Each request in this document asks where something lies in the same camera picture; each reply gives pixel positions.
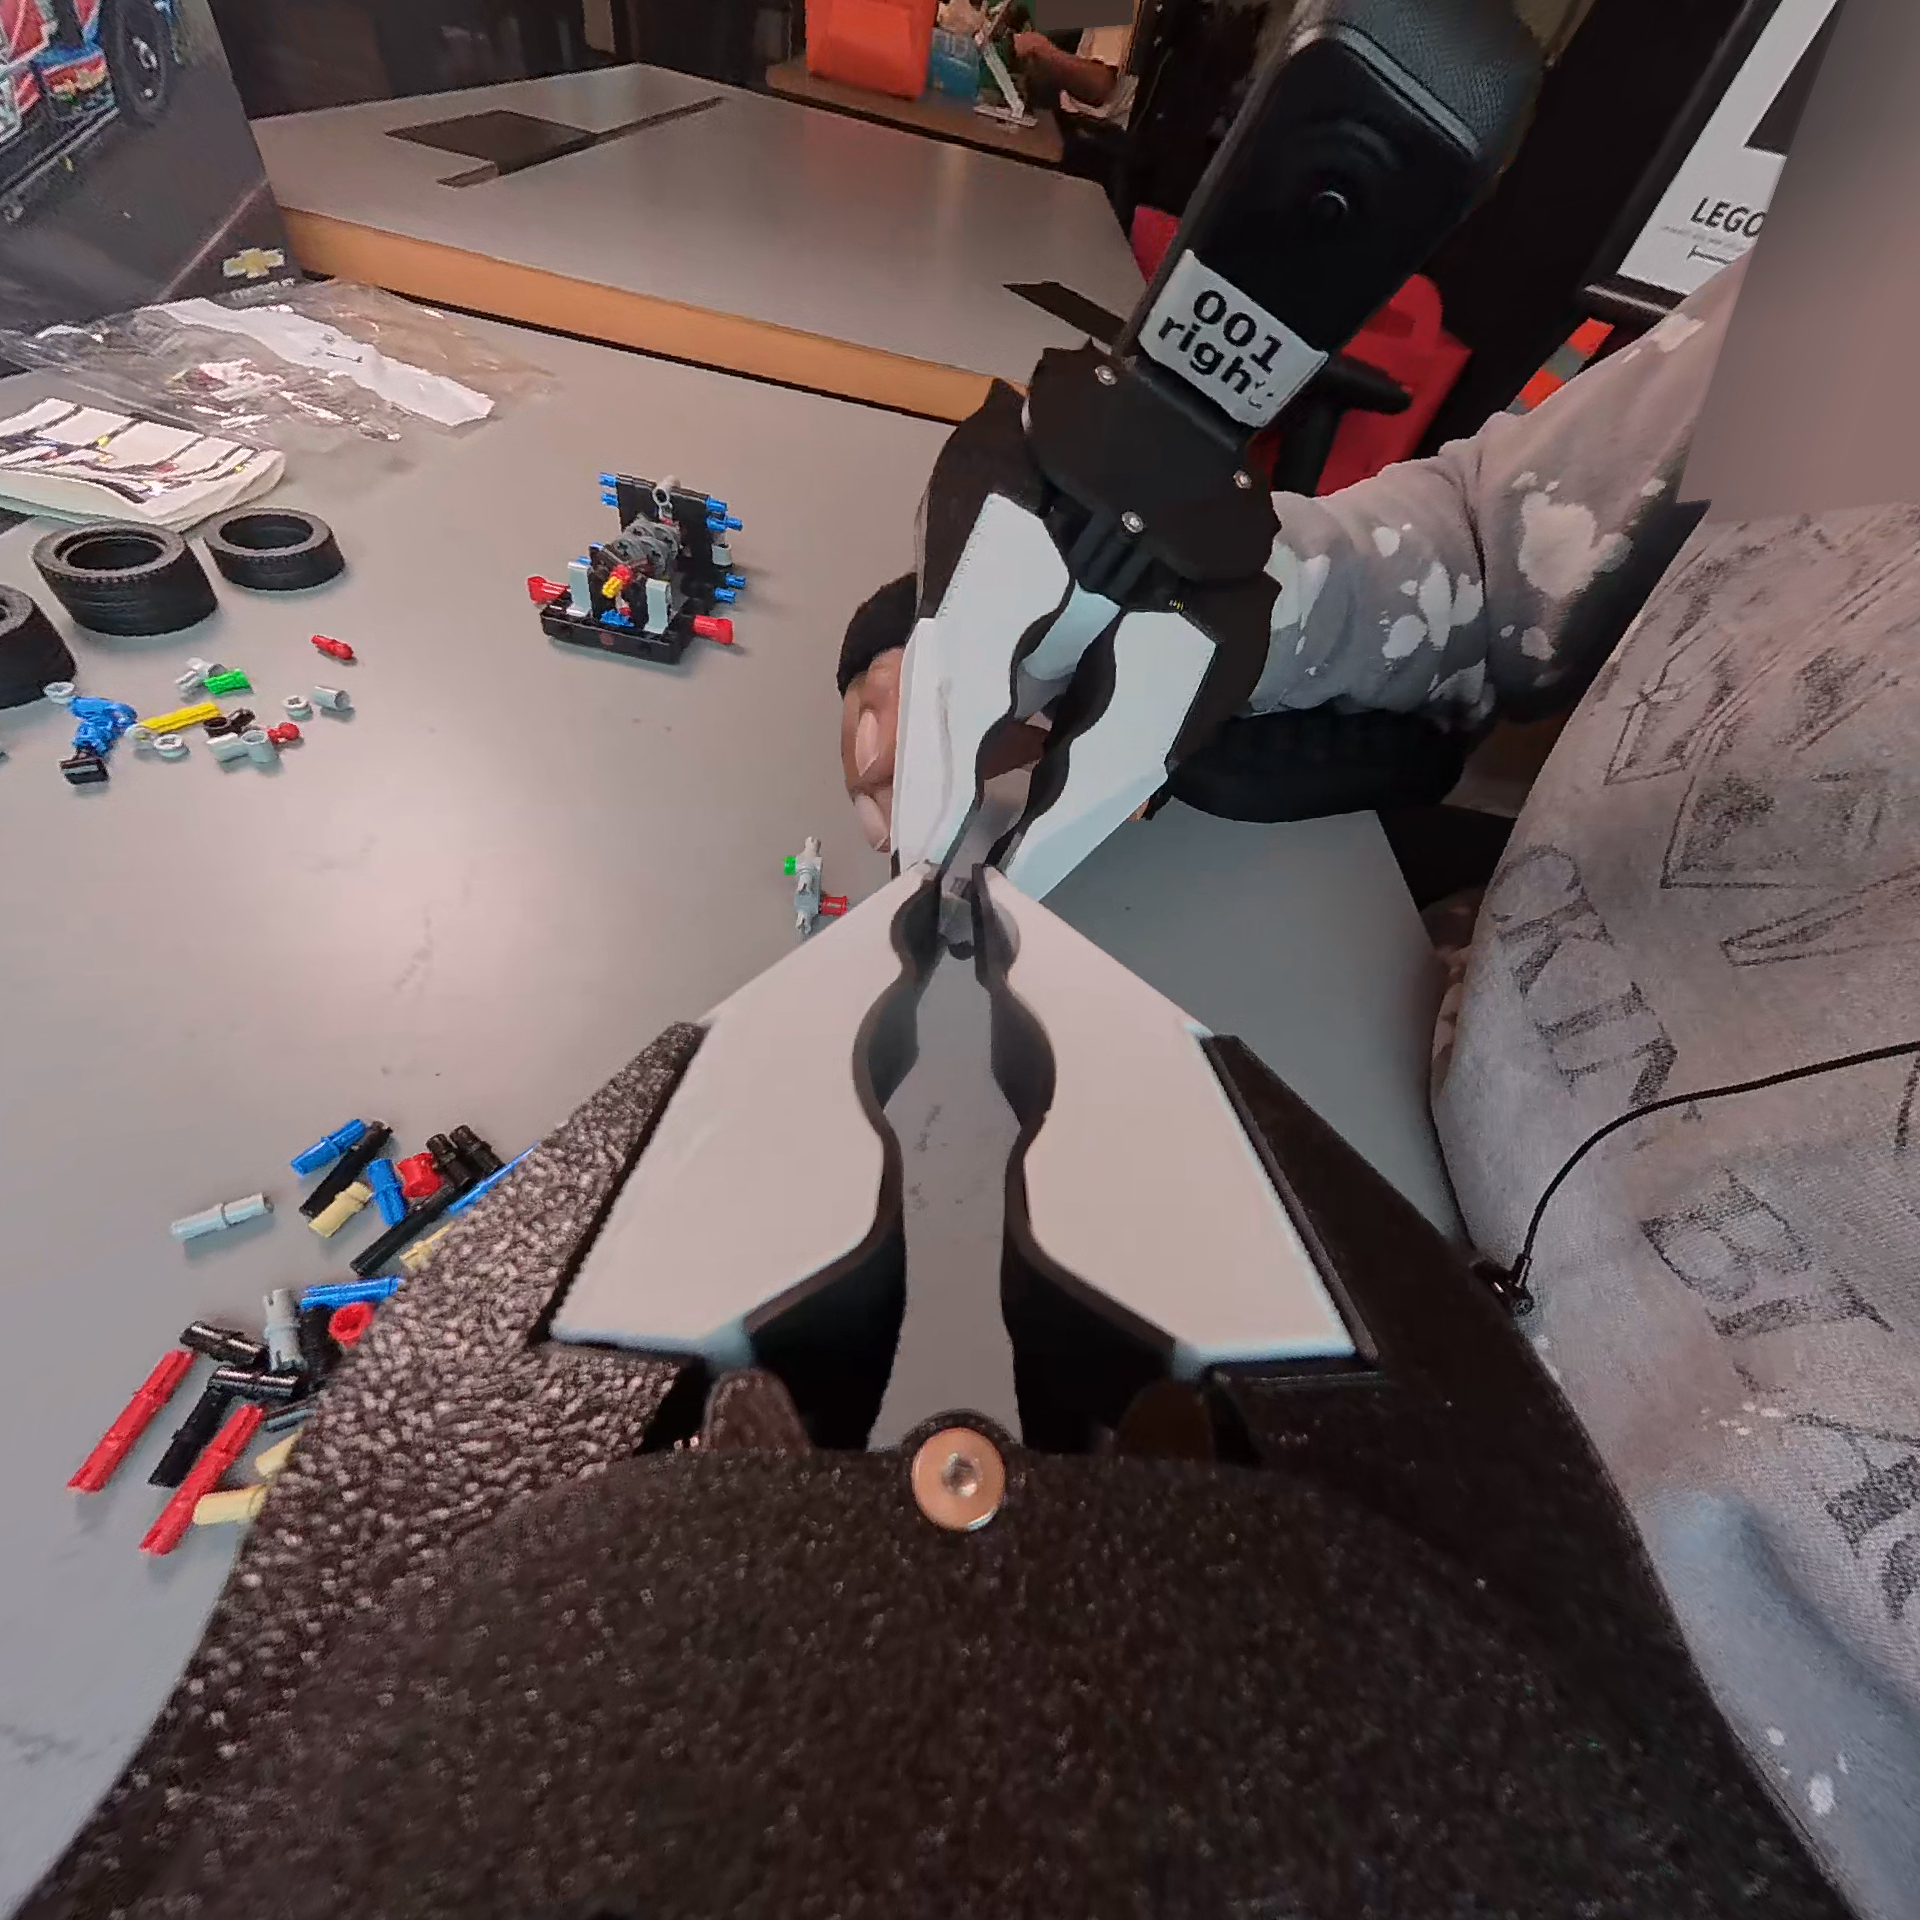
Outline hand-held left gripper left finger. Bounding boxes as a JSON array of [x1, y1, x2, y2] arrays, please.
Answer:
[[548, 870, 940, 1375]]

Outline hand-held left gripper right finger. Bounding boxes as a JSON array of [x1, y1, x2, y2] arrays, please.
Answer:
[[972, 864, 1376, 1380]]

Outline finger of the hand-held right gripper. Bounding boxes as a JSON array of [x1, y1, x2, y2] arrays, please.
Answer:
[[889, 500, 1079, 884], [1003, 597, 1219, 901]]

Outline black toy frame assembly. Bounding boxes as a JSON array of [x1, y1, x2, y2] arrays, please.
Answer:
[[529, 473, 745, 663]]

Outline grey desk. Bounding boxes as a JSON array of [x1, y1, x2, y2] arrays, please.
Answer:
[[0, 314, 1462, 1817]]

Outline person's right hand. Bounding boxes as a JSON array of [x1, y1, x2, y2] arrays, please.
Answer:
[[840, 657, 909, 850]]

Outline black chair armrest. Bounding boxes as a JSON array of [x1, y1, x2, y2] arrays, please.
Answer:
[[1162, 707, 1479, 823]]

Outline framed black-white marker sign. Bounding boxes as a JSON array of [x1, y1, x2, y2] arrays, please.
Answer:
[[1582, 0, 1839, 324]]

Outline pile of small toy pins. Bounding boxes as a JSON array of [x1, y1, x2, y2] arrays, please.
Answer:
[[66, 1118, 539, 1558]]

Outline orange bin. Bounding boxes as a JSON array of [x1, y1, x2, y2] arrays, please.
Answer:
[[806, 0, 940, 101]]

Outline neighbouring grey table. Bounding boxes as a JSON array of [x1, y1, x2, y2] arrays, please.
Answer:
[[245, 60, 1148, 427]]

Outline person's grey patterned hoodie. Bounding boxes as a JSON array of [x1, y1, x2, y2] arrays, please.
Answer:
[[1432, 503, 1920, 1920]]

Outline cluster of grey toy connectors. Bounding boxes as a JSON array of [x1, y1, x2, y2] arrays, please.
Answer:
[[46, 661, 355, 790]]

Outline clear plastic bags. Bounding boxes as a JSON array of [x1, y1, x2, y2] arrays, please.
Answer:
[[0, 277, 519, 445]]

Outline sticker sheet booklet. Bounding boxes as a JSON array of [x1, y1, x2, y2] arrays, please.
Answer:
[[0, 398, 286, 533]]

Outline toy car set box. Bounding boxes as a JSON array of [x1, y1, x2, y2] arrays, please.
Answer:
[[0, 0, 303, 340]]

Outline black lapel microphone cable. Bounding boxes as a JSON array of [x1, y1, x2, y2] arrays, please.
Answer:
[[1476, 1043, 1920, 1311]]

